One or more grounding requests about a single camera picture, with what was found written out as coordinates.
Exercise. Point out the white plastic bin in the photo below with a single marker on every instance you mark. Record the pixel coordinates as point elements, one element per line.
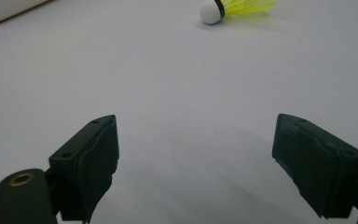
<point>3,11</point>

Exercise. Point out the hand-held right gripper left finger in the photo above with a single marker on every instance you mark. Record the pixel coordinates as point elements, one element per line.
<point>87,168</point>

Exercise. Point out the yellow shuttlecock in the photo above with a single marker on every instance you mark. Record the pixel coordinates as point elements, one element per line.
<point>211,12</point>

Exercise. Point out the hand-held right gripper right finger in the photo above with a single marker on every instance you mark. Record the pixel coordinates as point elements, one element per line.
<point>320,168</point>

